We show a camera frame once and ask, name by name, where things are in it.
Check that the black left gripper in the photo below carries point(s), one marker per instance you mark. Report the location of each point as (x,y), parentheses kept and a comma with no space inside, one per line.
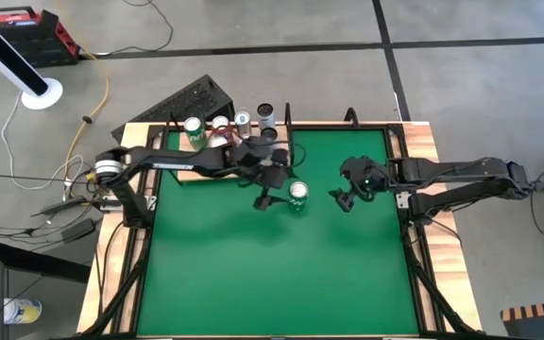
(253,160)

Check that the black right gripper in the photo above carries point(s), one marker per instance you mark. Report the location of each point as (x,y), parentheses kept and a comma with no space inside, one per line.
(362,172)

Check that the green Sprite can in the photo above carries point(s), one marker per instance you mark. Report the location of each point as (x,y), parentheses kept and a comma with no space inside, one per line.
(298,193)
(193,127)

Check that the blue silver Red Bull can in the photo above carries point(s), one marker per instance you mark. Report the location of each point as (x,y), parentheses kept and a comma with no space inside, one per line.
(243,120)

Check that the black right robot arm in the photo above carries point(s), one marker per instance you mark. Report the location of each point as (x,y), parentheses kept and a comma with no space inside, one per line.
(461,170)

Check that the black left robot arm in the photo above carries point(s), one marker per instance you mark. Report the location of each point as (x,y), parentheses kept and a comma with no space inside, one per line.
(173,163)

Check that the green table mat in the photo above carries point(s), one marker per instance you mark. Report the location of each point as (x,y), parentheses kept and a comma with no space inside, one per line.
(277,264)

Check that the black computer case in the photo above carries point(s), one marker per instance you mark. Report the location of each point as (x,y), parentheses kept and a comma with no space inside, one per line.
(182,101)

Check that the yellow plug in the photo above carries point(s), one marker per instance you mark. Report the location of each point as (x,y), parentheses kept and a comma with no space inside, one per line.
(91,177)

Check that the black power adapter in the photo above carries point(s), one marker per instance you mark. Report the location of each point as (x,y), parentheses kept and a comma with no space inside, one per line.
(79,230)

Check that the black yellow striped block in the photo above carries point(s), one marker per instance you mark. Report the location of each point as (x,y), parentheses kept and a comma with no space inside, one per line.
(541,326)

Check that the white floor stand pole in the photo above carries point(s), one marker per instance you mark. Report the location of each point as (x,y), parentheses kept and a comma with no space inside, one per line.
(40,96)

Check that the red and black toolbox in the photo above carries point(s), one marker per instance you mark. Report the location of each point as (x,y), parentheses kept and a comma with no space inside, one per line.
(31,40)

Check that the white wipes canister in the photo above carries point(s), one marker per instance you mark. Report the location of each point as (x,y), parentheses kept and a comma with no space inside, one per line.
(22,311)

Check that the silver metal bracket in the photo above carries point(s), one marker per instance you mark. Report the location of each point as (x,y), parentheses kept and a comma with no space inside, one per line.
(403,201)

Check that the wooden shelf with black frame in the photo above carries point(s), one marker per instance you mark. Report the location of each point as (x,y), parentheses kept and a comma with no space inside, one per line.
(179,144)

